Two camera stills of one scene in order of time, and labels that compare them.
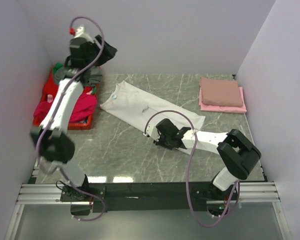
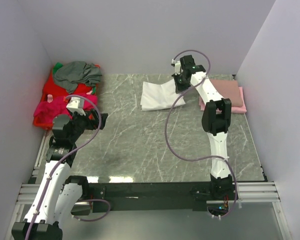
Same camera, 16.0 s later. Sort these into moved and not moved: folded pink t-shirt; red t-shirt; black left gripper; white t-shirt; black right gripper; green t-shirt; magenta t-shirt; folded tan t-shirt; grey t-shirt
Moved: white t-shirt; black right gripper; black left gripper
Not moved: folded tan t-shirt; red t-shirt; grey t-shirt; magenta t-shirt; folded pink t-shirt; green t-shirt
